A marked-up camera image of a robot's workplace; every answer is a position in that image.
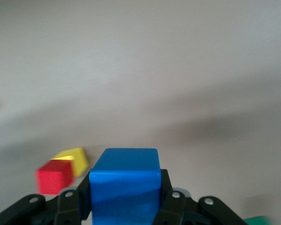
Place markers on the brown table cover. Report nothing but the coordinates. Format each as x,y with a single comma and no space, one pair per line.
140,70

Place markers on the blue cube block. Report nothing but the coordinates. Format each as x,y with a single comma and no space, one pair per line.
125,182

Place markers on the green cube block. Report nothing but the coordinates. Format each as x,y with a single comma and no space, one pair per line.
256,221

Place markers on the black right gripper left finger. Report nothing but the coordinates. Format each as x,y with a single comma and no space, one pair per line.
68,208

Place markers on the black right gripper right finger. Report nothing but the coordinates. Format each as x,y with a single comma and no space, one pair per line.
178,211

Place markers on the red cube block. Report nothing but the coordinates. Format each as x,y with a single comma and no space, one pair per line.
52,180

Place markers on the yellow cube block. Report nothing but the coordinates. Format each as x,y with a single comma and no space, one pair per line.
78,159

